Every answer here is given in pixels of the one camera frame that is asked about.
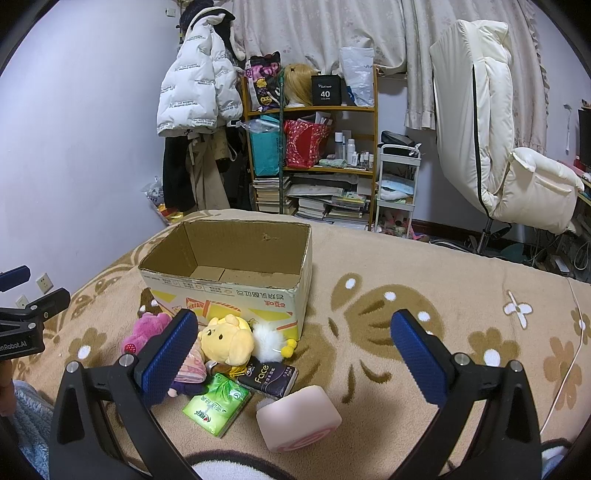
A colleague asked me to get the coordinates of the pink plush toy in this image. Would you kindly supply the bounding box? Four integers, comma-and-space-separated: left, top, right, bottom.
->
121, 312, 171, 354

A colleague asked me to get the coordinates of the yellow dog plush toy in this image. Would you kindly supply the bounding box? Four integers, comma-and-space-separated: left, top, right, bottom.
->
197, 314, 254, 367

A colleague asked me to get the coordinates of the black Face tissue pack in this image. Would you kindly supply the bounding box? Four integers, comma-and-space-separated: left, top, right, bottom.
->
236, 357, 298, 400

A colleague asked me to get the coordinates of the person's left hand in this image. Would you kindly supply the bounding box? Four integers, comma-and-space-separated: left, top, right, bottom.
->
0, 360, 16, 417

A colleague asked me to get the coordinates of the green tissue pack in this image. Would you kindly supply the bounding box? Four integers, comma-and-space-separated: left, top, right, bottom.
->
182, 373, 252, 438

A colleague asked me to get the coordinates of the plastic bag of toys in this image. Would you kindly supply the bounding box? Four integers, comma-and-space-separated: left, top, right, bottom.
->
141, 176, 183, 225

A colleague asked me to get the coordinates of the dark hanging coat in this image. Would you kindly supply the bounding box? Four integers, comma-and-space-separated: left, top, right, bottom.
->
162, 136, 195, 212

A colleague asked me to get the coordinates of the open cardboard box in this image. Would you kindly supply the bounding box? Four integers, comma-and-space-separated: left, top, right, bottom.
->
139, 219, 312, 340

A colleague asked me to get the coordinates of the beige hanging garment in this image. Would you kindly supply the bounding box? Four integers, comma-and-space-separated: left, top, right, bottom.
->
186, 129, 230, 210

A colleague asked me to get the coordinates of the white puffer jacket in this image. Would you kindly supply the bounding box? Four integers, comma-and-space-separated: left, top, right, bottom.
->
156, 1, 245, 137

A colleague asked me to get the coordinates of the teal gift bag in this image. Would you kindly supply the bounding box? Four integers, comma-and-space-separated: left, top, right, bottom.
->
249, 115, 280, 177

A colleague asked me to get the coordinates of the stack of books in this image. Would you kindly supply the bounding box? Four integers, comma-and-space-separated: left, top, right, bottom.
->
253, 169, 372, 230

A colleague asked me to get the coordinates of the red gift bag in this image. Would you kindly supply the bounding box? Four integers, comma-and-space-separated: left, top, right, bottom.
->
284, 119, 331, 169

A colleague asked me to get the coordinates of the wooden bookshelf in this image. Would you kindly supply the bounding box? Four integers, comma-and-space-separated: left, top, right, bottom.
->
242, 63, 378, 229

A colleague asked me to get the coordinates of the white utility cart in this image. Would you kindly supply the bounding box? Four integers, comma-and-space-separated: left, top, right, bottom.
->
373, 143, 422, 239

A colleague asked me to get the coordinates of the purple patterned bag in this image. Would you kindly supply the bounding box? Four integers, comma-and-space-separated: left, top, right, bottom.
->
245, 51, 281, 112

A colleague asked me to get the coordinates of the blonde wig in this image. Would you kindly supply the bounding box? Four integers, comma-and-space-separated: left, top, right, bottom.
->
284, 63, 318, 107

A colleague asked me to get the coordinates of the black box marked 40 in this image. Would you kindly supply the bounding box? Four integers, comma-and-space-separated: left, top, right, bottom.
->
311, 75, 342, 106

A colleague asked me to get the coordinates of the beige floral curtain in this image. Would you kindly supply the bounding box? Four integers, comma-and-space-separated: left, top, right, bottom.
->
221, 1, 549, 152

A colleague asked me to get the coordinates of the cream padded chair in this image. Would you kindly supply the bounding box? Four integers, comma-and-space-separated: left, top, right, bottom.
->
430, 20, 584, 235

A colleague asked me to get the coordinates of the white plastic bag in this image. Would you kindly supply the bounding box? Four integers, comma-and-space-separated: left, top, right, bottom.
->
339, 47, 375, 107

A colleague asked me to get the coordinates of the white wall socket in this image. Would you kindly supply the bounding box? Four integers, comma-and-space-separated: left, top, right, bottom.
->
36, 273, 54, 294
15, 295, 29, 308

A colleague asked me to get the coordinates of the white charging cable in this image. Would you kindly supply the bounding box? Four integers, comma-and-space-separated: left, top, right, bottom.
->
539, 276, 588, 437

